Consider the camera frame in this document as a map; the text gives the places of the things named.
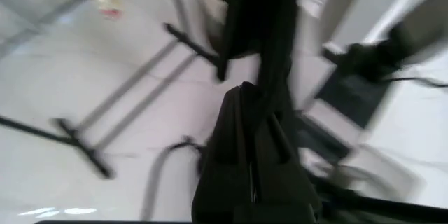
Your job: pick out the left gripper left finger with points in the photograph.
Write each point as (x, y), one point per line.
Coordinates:
(224, 182)

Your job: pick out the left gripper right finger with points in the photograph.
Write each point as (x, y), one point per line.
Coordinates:
(276, 182)

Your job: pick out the black garment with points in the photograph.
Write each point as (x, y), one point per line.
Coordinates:
(262, 24)

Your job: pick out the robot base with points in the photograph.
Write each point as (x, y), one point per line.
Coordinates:
(353, 98)

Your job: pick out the black clothes rack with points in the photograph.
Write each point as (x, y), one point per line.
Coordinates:
(87, 150)

